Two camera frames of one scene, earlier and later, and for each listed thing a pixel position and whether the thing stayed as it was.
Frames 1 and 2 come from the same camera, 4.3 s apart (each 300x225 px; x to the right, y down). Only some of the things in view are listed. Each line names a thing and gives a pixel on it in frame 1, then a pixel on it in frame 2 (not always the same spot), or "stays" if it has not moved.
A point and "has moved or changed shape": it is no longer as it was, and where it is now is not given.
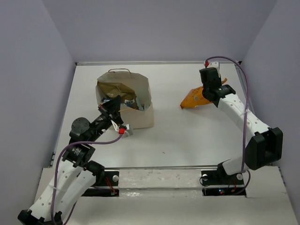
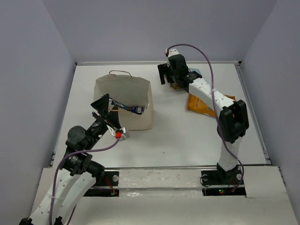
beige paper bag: (138, 85) has moved or changed shape
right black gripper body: (221, 80) to (175, 77)
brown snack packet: (127, 96) to (176, 86)
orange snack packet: (195, 97) has moved or changed shape
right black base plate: (219, 177) stays
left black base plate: (111, 178) stays
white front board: (175, 197) stays
